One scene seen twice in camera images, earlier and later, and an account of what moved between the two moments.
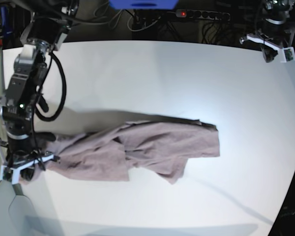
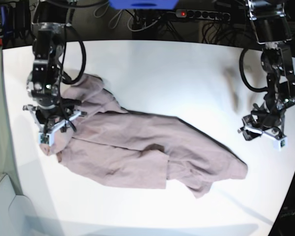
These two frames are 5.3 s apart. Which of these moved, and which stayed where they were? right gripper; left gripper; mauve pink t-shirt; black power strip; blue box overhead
Moved: right gripper; mauve pink t-shirt; left gripper
Stayed: black power strip; blue box overhead
